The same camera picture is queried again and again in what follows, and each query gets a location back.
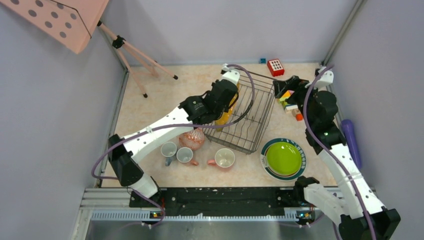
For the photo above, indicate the grey wire dish rack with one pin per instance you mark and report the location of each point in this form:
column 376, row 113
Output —
column 245, row 136

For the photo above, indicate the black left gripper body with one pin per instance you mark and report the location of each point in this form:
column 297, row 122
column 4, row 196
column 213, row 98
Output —
column 220, row 112

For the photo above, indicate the grey white mug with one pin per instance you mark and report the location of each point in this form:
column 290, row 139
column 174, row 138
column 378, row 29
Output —
column 169, row 151

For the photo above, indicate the yellow polka dot plate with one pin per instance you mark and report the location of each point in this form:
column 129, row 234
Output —
column 224, row 119

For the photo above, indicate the red patterned bowl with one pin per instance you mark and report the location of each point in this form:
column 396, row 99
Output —
column 193, row 139

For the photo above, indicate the large pink mug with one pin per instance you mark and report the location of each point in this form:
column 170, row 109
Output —
column 224, row 159

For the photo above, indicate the red toy block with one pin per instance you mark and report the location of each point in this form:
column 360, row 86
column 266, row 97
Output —
column 275, row 67

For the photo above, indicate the pink tripod stand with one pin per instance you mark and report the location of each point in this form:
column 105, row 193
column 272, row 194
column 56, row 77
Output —
column 119, row 43

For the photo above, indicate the orange toy block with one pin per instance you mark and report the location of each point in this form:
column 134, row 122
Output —
column 299, row 117

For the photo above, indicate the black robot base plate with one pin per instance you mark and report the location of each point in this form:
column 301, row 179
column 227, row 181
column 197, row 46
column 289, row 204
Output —
column 227, row 202

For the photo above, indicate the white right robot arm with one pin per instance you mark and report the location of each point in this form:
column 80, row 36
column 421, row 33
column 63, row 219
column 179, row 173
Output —
column 359, row 215

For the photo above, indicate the wooden cross block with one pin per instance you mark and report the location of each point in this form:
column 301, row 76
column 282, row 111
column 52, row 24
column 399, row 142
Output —
column 296, row 112

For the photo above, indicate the small pink mug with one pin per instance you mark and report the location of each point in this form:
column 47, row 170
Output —
column 186, row 156

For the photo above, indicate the purple handle tool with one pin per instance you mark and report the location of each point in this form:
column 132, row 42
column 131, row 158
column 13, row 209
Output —
column 348, row 130

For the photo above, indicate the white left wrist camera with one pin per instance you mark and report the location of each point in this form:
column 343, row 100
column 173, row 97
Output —
column 230, row 74

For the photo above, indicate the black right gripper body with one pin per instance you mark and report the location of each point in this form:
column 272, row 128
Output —
column 298, row 86

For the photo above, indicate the white plate teal rim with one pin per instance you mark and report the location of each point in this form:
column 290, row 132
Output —
column 265, row 165

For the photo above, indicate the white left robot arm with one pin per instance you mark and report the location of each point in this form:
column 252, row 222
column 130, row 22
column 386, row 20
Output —
column 191, row 113

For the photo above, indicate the pink dotted board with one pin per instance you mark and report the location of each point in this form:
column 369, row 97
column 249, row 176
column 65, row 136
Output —
column 71, row 22

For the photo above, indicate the lime green plate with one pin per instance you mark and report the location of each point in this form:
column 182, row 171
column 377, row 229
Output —
column 283, row 159

